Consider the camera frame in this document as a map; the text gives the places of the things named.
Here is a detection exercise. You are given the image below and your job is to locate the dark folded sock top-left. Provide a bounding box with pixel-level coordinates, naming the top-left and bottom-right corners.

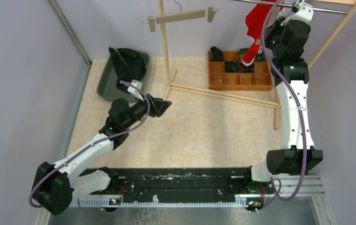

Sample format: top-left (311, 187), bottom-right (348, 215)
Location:
top-left (210, 46), bottom-right (224, 62)

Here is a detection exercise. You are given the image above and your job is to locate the dark rolled sock right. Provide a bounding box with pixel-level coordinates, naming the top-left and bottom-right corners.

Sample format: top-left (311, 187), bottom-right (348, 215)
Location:
top-left (240, 63), bottom-right (255, 73)

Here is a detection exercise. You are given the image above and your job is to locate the dark folded sock middle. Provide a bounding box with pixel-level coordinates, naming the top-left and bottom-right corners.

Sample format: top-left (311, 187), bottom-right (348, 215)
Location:
top-left (224, 60), bottom-right (240, 73)

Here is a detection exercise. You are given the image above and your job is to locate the camouflage folded cloth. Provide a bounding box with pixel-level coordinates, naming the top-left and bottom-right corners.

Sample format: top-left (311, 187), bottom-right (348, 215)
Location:
top-left (238, 48), bottom-right (266, 62)

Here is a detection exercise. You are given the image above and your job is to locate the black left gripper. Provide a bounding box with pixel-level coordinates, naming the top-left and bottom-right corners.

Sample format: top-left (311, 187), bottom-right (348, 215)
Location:
top-left (123, 91), bottom-right (172, 129)

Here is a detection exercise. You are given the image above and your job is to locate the wooden compartment tray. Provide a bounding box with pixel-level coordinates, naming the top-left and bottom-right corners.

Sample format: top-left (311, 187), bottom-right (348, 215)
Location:
top-left (207, 51), bottom-right (273, 91)

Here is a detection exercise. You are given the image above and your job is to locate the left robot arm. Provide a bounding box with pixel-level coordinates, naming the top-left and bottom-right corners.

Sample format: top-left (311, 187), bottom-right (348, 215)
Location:
top-left (29, 94), bottom-right (172, 215)

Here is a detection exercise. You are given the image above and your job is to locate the grey plastic bin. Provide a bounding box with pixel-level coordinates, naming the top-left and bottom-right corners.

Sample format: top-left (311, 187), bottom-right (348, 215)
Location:
top-left (97, 52), bottom-right (151, 103)

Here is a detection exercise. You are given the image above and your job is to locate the wooden clothes rack frame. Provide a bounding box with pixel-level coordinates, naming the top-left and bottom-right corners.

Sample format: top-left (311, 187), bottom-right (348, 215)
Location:
top-left (164, 0), bottom-right (356, 130)

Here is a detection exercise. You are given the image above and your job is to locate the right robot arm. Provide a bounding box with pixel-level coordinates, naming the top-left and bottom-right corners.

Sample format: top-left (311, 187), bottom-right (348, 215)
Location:
top-left (243, 16), bottom-right (323, 193)

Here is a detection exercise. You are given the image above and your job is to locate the black striped garment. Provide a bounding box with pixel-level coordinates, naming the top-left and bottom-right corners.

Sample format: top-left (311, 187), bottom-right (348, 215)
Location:
top-left (109, 47), bottom-right (147, 93)

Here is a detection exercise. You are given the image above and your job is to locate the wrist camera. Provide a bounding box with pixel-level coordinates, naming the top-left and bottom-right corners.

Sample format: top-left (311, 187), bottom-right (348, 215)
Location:
top-left (281, 0), bottom-right (314, 26)
top-left (127, 80), bottom-right (144, 101)

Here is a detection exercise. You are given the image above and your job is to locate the aluminium front rail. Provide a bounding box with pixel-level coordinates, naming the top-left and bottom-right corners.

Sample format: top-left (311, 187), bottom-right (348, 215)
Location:
top-left (43, 175), bottom-right (325, 209)

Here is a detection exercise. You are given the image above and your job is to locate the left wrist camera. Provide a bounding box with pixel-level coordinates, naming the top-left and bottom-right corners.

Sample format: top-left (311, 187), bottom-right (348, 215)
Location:
top-left (127, 80), bottom-right (144, 101)

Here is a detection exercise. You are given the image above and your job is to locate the red underwear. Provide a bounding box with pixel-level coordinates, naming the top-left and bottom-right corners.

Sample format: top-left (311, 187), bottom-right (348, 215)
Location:
top-left (242, 4), bottom-right (272, 67)

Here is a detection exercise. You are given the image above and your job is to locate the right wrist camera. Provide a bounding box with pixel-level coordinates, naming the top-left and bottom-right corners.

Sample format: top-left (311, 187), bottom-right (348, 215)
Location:
top-left (281, 0), bottom-right (314, 26)

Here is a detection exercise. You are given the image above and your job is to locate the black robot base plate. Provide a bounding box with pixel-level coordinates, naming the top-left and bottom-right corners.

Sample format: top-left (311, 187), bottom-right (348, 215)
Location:
top-left (61, 167), bottom-right (275, 204)

